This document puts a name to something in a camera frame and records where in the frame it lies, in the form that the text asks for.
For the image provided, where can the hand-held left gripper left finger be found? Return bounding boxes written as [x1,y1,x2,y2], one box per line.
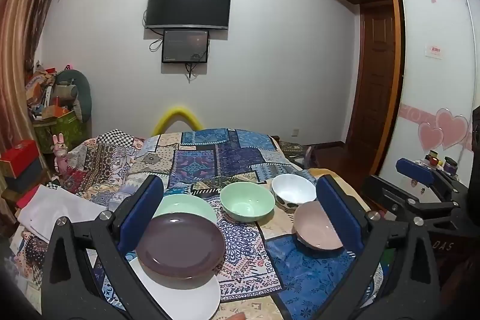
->
[40,175,177,320]

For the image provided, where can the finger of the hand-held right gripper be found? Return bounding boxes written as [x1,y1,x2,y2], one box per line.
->
[395,157,469,199]
[361,175,466,228]

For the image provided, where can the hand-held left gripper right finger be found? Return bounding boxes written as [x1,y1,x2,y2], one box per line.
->
[316,175,441,320]

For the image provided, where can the pink bowl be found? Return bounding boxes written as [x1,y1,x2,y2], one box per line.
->
[292,201,345,252]

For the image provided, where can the green plate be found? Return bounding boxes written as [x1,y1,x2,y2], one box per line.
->
[152,193,218,228]

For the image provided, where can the brown plate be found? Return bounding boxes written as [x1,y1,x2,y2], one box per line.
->
[135,211,226,280]

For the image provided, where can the white spotted bowl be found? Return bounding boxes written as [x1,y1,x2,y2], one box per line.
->
[271,174,317,213]

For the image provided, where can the green bowl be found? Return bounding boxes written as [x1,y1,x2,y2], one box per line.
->
[220,181,276,223]

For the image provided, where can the white plate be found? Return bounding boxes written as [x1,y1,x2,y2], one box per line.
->
[127,256,222,320]

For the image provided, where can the small white cabinet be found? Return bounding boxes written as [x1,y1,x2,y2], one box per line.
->
[407,151,471,199]

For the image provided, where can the dark patterned cloth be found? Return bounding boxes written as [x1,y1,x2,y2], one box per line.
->
[278,141,306,166]

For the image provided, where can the white cloth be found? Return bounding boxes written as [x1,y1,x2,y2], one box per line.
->
[17,185,107,243]

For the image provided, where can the patchwork blanket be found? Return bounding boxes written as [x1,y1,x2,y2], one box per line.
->
[7,127,383,320]

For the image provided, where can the dark wooden door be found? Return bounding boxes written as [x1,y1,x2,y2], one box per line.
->
[347,3,400,159]

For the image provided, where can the pink bunny toy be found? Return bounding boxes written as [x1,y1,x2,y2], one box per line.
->
[52,133,71,174]

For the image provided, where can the yellow foam tube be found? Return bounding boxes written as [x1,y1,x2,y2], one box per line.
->
[152,106,204,136]

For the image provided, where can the dark grey box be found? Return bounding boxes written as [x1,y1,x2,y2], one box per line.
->
[5,159,49,194]

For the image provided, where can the red box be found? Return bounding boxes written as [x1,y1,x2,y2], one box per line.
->
[0,140,40,178]

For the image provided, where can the white sliding door with hearts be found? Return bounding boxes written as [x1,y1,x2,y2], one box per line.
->
[379,0,480,186]

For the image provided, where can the striped brown curtain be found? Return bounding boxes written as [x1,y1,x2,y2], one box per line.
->
[0,0,70,156]

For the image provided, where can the small wall monitor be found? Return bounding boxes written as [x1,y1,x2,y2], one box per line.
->
[162,28,210,64]

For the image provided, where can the wall television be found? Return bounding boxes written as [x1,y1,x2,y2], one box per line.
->
[145,0,232,31]

